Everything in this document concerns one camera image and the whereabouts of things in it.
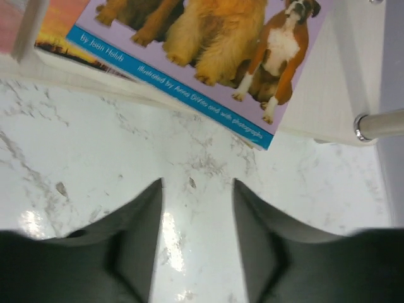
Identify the red house cover book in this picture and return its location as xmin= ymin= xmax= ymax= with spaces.
xmin=1 ymin=0 xmax=29 ymax=56

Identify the Jane Eyre book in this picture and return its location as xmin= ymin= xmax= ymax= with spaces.
xmin=34 ymin=0 xmax=135 ymax=86

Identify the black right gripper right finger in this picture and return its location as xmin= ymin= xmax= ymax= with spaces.
xmin=232 ymin=180 xmax=403 ymax=302

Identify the Why Do Dogs Bark book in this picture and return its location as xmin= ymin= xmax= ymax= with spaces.
xmin=66 ymin=1 xmax=332 ymax=150

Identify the white two-tier shelf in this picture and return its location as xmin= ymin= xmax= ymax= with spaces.
xmin=1 ymin=1 xmax=403 ymax=146

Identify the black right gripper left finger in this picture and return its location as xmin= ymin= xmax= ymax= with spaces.
xmin=1 ymin=179 xmax=163 ymax=302

